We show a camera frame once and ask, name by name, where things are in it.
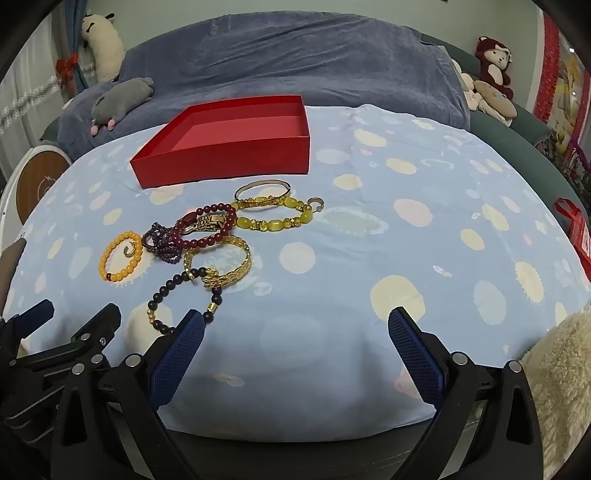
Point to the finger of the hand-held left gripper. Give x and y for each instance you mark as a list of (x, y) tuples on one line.
[(99, 323), (37, 314)]

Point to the cookie-shaped plush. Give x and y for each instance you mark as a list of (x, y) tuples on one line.
[(496, 99)]

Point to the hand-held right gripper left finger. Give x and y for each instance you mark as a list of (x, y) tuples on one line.
[(178, 360)]

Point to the thin gold bangle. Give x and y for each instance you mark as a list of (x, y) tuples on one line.
[(263, 182)]

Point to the gold hoop earring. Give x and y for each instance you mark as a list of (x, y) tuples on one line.
[(320, 202), (134, 251)]

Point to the grey plush mouse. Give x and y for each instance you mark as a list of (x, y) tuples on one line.
[(120, 99)]

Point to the beige plush toy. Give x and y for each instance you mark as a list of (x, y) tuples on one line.
[(464, 83)]

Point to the white plush llama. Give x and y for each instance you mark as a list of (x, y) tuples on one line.
[(104, 46)]

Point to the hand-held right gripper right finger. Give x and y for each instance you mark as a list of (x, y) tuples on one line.
[(415, 355)]

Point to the red cardboard box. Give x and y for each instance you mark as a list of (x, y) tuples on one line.
[(221, 161)]

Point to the red gift bag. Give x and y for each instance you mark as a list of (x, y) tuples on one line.
[(577, 226)]

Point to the dark green bed frame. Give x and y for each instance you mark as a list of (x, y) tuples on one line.
[(531, 134)]

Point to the red plush monkey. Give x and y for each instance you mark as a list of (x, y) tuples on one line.
[(494, 64)]

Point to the blue curtain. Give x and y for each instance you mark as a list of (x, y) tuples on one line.
[(74, 27)]

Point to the red wall decoration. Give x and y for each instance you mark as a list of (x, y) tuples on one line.
[(547, 69)]

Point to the light blue planet-print sheet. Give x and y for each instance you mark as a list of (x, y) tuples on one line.
[(369, 230)]

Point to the round white wooden-top stool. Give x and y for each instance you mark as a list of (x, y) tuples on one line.
[(37, 180)]

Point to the person's left hand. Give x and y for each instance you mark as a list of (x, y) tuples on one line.
[(11, 272)]

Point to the blue-grey blanket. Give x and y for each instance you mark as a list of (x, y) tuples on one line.
[(300, 55)]

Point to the cream fluffy blanket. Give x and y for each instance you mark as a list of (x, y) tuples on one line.
[(563, 378)]

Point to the red curtain bow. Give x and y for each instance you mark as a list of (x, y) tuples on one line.
[(67, 64)]

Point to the white lace curtain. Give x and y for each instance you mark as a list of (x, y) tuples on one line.
[(27, 97)]

